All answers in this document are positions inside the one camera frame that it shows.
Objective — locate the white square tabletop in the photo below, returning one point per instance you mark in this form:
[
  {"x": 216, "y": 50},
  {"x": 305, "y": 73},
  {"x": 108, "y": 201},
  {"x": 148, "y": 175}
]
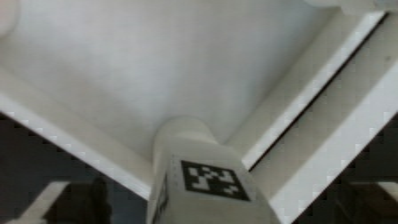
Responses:
[{"x": 115, "y": 63}]

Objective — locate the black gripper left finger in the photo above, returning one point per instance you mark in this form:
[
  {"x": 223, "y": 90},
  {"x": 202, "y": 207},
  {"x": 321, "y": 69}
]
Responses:
[{"x": 72, "y": 203}]

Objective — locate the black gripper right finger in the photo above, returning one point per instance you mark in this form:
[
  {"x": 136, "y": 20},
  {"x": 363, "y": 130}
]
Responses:
[{"x": 367, "y": 203}]

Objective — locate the white U-shaped obstacle fence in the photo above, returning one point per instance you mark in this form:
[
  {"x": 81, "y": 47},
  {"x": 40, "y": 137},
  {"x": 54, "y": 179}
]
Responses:
[{"x": 337, "y": 127}]

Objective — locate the white table leg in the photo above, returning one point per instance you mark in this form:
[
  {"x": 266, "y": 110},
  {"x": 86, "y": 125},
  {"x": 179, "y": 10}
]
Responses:
[
  {"x": 205, "y": 192},
  {"x": 358, "y": 7}
]

